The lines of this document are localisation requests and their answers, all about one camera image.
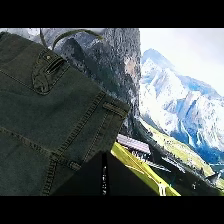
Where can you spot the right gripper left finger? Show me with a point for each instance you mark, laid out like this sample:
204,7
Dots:
88,180

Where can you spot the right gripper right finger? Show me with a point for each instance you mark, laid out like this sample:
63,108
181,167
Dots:
128,181

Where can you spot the dark green jeans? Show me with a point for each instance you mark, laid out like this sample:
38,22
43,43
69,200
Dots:
50,110

